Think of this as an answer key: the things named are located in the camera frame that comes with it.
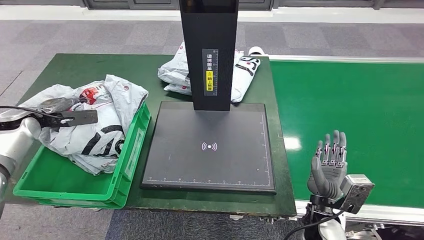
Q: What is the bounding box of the white parcel bold black logo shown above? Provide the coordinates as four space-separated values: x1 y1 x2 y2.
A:
39 84 126 159

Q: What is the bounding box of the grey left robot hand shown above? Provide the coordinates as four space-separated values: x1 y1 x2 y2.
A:
39 96 90 115

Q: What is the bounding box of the white parcel red print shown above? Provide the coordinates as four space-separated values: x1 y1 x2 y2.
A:
18 83 79 110

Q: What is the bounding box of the flat white parcel bag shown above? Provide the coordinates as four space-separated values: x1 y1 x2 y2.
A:
163 82 192 96

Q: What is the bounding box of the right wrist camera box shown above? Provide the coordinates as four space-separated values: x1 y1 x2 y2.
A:
339 174 376 215

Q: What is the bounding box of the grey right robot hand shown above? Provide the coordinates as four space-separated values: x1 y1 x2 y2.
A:
307 129 348 201

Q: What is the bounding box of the aluminium conveyor frame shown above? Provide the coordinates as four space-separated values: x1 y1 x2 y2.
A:
267 54 424 228

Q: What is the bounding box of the black yellow label sticker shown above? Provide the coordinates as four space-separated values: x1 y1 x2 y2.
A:
201 48 219 97

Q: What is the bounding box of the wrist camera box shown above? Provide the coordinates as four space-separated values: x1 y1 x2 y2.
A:
339 174 376 215
41 109 99 129

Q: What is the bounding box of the green conveyor belt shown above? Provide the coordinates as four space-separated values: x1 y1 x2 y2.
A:
268 60 424 209

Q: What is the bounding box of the white parcel black print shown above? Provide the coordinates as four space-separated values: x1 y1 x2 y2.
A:
230 49 262 104

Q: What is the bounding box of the black inbound scanner machine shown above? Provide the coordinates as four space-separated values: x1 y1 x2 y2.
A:
140 0 277 195

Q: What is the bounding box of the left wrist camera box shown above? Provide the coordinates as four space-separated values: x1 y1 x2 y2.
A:
41 109 99 129

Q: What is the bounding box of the white parcel red dot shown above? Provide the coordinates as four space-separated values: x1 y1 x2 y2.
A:
71 74 149 176

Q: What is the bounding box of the green plastic crate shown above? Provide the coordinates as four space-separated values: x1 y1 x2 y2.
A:
13 100 152 210

